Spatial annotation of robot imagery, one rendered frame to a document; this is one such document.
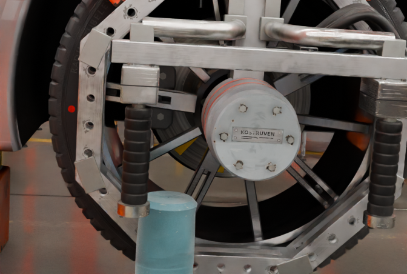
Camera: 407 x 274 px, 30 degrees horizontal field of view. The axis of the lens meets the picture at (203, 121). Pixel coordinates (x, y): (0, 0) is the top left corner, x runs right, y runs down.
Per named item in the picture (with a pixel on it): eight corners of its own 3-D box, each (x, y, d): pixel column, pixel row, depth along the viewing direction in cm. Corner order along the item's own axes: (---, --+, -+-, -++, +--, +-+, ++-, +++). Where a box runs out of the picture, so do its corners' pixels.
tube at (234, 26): (244, 40, 121) (249, -27, 119) (260, 50, 102) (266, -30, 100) (133, 34, 120) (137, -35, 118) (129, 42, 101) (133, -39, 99)
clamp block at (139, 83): (157, 96, 108) (160, 59, 107) (158, 105, 99) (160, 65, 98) (122, 94, 108) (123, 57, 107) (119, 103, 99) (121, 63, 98)
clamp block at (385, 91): (391, 109, 111) (395, 73, 110) (412, 120, 102) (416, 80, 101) (357, 107, 110) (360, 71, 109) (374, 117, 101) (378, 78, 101)
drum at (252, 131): (278, 156, 131) (285, 75, 129) (301, 188, 110) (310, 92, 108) (197, 152, 130) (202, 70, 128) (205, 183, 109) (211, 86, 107)
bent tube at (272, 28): (366, 48, 122) (372, -19, 121) (404, 59, 104) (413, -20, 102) (258, 41, 121) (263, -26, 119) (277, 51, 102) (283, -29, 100)
